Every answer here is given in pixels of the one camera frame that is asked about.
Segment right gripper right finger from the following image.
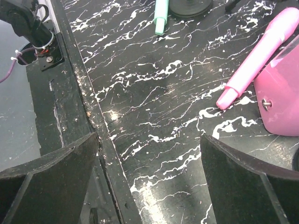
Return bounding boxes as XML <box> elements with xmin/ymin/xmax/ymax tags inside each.
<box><xmin>200</xmin><ymin>134</ymin><xmax>299</xmax><ymax>224</ymax></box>

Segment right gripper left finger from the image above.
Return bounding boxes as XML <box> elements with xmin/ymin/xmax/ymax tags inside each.
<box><xmin>0</xmin><ymin>133</ymin><xmax>99</xmax><ymax>224</ymax></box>

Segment round base stand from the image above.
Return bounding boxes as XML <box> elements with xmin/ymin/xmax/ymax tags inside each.
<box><xmin>169</xmin><ymin>0</ymin><xmax>214</xmax><ymax>18</ymax></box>

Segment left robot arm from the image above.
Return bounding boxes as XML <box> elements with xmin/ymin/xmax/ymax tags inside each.
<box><xmin>0</xmin><ymin>0</ymin><xmax>64</xmax><ymax>71</ymax></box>

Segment pink metronome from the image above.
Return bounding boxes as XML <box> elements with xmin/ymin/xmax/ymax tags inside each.
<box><xmin>254</xmin><ymin>36</ymin><xmax>299</xmax><ymax>137</ymax></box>

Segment pink microphone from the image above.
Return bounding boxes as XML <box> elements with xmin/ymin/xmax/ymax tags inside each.
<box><xmin>216</xmin><ymin>7</ymin><xmax>299</xmax><ymax>110</ymax></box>

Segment teal green microphone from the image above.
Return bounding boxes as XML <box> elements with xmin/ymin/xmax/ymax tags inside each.
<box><xmin>153</xmin><ymin>0</ymin><xmax>169</xmax><ymax>35</ymax></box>

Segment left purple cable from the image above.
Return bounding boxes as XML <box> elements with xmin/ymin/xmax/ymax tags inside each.
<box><xmin>0</xmin><ymin>46</ymin><xmax>36</xmax><ymax>84</ymax></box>

